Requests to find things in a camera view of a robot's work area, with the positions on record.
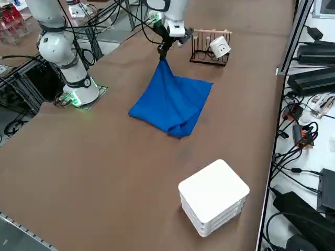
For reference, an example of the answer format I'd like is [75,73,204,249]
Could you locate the clear acrylic shelf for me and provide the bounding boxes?
[0,5,34,47]

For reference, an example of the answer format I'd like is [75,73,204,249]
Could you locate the ribbed black power adapter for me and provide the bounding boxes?
[287,70,335,97]

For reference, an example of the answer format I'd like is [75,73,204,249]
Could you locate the white stacked box unit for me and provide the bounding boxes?
[177,158,251,238]

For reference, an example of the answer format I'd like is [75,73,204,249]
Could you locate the white cup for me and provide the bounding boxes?
[209,36,231,59]

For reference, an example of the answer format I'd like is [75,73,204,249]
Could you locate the blue towel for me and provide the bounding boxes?
[128,59,214,139]

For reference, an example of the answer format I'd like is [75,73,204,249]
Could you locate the aluminium camera post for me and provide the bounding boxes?
[276,0,315,76]

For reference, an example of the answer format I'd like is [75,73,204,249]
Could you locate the black orange device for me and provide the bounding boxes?
[292,122,319,149]
[282,102,304,121]

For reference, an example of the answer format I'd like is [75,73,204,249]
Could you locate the small black adapter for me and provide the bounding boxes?
[305,25,325,40]

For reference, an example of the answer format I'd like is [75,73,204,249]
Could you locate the printed packet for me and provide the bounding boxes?
[310,94,335,120]

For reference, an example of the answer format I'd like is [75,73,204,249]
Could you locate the black box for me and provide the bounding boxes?
[316,168,335,213]

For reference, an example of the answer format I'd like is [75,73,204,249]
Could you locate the large black power brick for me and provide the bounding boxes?
[272,190,335,236]

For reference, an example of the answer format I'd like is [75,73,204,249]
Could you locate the black wire cup rack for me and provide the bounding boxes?
[189,28,233,66]

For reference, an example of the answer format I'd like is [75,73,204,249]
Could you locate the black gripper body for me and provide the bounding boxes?
[153,22,195,45]

